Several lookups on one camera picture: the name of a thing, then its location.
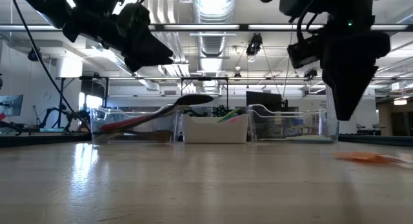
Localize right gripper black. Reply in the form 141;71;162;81
321;23;392;121

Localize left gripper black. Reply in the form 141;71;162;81
62;10;175;74

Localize black ladle steel handle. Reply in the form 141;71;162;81
92;94;214;141

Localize iridescent blue-purple metal utensil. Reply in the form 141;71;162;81
257;136;336;143

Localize orange spatula clear handle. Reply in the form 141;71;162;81
331;151;413;166

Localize green silicone spatula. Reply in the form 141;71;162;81
217;107;243;123

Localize clear plastic bin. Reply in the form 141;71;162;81
90;103;184;143
247;103;344;143

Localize black distant monitor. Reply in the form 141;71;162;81
245;90;283;112

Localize white plastic bin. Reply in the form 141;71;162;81
181;113;252;145

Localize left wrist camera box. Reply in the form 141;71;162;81
124;2;152;31

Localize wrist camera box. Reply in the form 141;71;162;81
286;34;324;70
124;2;152;31

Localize black aluminium table frame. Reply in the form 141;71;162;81
0;132;413;148

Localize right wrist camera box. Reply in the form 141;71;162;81
286;34;324;70

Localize small black frame stand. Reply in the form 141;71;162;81
179;76;230;117

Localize silver ceiling air duct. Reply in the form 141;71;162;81
390;9;413;49
192;0;238;96

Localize black distant frame beam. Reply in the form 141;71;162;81
56;76;413;81

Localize black right camera cable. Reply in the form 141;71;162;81
257;0;323;44

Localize black distant frame post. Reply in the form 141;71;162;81
57;78;65;128

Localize black overhead frame beam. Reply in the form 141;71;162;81
0;23;413;32

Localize black overhead camera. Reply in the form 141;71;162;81
245;33;263;57

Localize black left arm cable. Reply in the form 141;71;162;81
8;0;94;134

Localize wall mounted screen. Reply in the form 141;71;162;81
0;94;25;117

